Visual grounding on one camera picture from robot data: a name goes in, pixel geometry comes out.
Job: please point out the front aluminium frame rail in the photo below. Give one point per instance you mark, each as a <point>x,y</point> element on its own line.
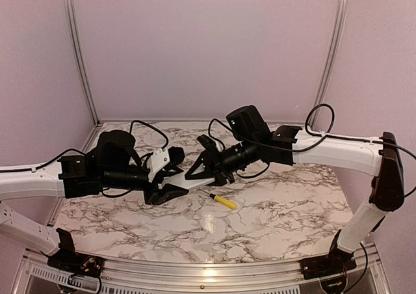
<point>128,276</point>

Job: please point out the right aluminium corner post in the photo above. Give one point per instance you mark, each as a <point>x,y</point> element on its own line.
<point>336,36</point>

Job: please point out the white remote control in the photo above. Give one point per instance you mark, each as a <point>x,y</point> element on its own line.
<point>179,180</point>

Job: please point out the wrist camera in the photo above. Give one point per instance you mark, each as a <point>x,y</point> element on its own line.
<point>165,162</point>
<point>212,147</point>

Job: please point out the left aluminium corner post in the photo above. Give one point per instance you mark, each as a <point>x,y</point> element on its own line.
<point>81,67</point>

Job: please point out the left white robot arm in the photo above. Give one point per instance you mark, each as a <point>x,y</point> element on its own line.
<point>113,163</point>

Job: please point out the aluminium corner post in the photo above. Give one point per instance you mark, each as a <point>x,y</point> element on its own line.
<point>336,36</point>
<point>81,67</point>

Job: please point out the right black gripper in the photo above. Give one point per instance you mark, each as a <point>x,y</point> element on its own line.
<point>214,167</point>

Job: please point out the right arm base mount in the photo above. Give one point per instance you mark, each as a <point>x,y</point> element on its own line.
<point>336,261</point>

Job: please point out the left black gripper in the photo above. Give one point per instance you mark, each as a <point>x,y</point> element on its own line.
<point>162,195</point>

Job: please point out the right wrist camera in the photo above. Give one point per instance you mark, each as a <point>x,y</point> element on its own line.
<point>212,147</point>

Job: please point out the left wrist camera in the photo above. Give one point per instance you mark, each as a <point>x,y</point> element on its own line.
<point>165,162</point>

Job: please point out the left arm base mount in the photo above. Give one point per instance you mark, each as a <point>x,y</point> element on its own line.
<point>66,258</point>

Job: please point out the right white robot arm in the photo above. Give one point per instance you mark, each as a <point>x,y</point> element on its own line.
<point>289,145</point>

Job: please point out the yellow handled screwdriver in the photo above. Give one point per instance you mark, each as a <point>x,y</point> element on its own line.
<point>223,201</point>

